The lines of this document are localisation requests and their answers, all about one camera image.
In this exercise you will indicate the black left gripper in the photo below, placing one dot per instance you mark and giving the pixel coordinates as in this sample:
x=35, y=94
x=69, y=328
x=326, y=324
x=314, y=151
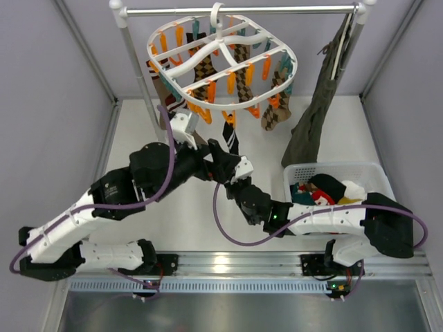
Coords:
x=214, y=162

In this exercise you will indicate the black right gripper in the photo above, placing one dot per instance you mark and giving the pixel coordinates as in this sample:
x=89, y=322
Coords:
x=234, y=187

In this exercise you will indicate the black sock with white stripes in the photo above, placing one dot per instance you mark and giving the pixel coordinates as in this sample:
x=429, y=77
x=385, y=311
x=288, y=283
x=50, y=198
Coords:
x=230, y=138

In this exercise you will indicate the beige ribbed sock striped cuff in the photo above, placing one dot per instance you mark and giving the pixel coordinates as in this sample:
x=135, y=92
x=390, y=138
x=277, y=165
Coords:
x=166, y=98

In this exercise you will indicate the white round clip hanger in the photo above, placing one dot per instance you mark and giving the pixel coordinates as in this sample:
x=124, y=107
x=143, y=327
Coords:
x=224, y=90

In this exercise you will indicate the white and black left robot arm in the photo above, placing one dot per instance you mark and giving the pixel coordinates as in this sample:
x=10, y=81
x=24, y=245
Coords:
x=59, y=249

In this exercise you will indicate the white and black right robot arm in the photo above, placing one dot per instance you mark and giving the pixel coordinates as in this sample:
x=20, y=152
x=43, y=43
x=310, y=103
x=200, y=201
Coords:
x=377, y=225

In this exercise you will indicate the teal green sock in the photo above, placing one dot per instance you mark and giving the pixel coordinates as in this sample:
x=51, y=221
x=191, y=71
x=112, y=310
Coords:
x=300, y=195

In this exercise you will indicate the olive green hanging garment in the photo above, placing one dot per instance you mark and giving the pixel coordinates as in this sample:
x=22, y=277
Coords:
x=304, y=144

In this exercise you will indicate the red santa sock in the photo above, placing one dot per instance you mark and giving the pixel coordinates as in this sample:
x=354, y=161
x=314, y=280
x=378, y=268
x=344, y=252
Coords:
x=320, y=197

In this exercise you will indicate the black sock in basket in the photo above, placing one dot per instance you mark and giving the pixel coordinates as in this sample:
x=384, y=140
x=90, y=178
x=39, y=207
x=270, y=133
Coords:
x=329, y=185

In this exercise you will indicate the mustard yellow sock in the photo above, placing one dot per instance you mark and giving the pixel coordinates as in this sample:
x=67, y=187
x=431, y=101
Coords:
x=347, y=201

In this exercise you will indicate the white sock in basket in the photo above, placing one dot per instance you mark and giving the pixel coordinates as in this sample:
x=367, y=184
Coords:
x=353, y=191

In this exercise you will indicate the white plastic laundry basket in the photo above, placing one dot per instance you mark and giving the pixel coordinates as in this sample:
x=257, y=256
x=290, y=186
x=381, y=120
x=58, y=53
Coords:
x=332, y=173

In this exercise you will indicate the white and steel clothes rack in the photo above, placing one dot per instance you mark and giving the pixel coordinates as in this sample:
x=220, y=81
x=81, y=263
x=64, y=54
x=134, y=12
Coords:
x=230, y=26

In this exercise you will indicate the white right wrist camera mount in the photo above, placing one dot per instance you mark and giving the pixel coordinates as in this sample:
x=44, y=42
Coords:
x=243, y=169

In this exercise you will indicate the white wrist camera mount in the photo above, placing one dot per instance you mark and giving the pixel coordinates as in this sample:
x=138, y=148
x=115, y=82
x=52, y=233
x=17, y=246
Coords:
x=183, y=125
x=243, y=169

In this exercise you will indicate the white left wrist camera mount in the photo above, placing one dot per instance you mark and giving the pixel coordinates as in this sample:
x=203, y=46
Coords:
x=183, y=125

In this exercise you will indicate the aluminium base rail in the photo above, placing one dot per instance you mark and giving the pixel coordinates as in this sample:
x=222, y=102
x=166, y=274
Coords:
x=284, y=264

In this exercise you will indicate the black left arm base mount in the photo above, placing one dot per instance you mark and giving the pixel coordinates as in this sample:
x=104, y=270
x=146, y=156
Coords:
x=163, y=264

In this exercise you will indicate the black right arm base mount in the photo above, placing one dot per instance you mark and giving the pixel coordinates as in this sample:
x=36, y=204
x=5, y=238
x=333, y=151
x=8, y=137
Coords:
x=314, y=265

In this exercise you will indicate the grey slotted cable duct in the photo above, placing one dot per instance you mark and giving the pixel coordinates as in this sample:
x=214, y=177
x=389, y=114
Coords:
x=210, y=286

